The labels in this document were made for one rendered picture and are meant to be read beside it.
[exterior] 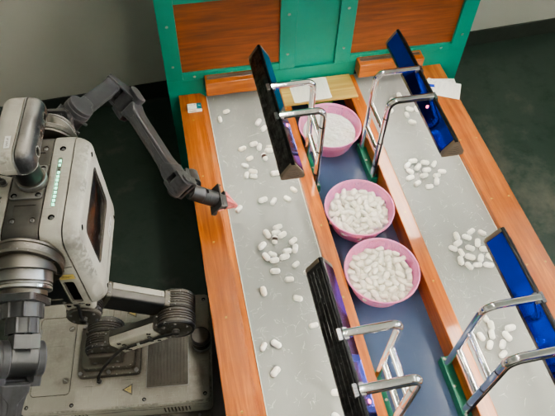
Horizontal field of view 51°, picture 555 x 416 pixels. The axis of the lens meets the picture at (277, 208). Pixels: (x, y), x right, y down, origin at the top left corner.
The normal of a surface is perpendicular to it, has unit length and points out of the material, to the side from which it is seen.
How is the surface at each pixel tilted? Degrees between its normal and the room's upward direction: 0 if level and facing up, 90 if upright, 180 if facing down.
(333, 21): 90
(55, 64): 90
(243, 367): 0
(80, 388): 1
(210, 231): 0
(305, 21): 90
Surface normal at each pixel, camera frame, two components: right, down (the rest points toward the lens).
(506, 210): 0.02, -0.60
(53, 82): 0.26, 0.77
